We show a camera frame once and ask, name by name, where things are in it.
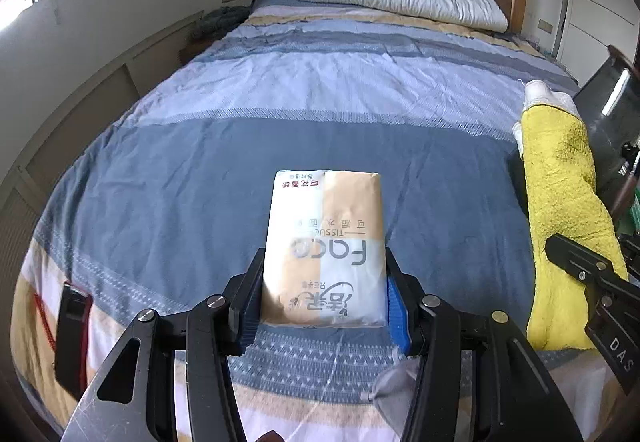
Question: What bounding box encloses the tissue packet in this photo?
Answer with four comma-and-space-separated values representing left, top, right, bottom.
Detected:
260, 168, 388, 327

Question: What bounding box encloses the dark green cloth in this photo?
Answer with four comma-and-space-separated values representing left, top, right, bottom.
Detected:
187, 6, 249, 43

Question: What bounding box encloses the low white wall cabinet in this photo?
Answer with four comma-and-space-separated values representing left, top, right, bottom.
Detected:
0, 11, 206, 303

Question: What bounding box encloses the grey face mask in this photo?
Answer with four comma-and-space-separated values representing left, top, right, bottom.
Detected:
367, 356, 426, 438

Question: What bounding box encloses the smartphone with red case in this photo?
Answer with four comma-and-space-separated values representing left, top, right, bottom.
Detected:
54, 283, 93, 388

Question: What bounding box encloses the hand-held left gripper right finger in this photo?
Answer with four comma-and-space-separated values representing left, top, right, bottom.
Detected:
382, 247, 583, 442

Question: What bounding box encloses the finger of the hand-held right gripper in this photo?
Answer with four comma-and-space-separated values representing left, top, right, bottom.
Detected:
619, 142, 640, 183
544, 233, 632, 295

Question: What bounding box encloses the red cord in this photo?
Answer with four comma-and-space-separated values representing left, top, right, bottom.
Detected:
32, 292, 56, 348

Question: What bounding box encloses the striped bed blanket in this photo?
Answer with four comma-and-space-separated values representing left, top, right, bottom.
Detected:
10, 0, 640, 442

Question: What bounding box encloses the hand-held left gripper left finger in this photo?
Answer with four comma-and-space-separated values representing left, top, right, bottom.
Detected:
65, 247, 266, 442

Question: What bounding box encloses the yellow towel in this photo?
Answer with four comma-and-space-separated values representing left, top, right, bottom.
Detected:
514, 79, 630, 352

